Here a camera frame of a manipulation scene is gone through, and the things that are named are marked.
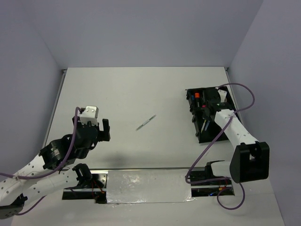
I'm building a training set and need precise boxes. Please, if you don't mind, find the orange capped black highlighter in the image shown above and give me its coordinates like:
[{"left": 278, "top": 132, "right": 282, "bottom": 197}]
[{"left": 194, "top": 93, "right": 200, "bottom": 107}]

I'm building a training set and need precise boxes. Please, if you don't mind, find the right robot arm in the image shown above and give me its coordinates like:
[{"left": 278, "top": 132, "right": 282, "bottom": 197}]
[{"left": 203, "top": 88, "right": 269, "bottom": 184}]

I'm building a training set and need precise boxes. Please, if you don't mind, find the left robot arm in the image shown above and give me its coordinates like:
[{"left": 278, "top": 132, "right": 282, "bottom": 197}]
[{"left": 0, "top": 116, "right": 110, "bottom": 219}]

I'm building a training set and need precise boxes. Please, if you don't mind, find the black compartment organizer tray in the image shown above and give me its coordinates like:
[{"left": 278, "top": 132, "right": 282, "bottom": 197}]
[{"left": 186, "top": 87, "right": 236, "bottom": 144}]

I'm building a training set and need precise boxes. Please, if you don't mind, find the silver foil sheet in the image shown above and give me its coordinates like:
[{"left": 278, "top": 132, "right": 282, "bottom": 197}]
[{"left": 106, "top": 169, "right": 193, "bottom": 204}]

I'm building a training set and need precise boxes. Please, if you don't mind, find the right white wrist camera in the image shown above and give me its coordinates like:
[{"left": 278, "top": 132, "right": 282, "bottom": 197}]
[{"left": 218, "top": 89, "right": 227, "bottom": 103}]

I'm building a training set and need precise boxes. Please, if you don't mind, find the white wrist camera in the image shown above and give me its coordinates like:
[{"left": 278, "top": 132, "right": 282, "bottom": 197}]
[
  {"left": 79, "top": 105, "right": 99, "bottom": 126},
  {"left": 218, "top": 89, "right": 227, "bottom": 103}
]

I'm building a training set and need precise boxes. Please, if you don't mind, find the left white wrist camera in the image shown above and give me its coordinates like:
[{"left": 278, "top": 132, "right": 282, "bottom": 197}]
[{"left": 79, "top": 105, "right": 99, "bottom": 126}]

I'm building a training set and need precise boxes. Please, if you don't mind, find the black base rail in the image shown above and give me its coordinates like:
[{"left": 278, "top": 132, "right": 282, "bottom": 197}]
[{"left": 62, "top": 168, "right": 235, "bottom": 204}]

